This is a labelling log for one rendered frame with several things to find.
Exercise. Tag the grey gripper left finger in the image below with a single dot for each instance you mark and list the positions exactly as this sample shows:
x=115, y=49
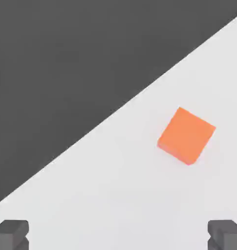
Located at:
x=9, y=234

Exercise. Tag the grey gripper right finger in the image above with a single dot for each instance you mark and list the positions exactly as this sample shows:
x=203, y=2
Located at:
x=226, y=235

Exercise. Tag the small orange cube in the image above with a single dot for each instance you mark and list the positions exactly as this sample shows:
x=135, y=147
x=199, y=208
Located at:
x=185, y=136

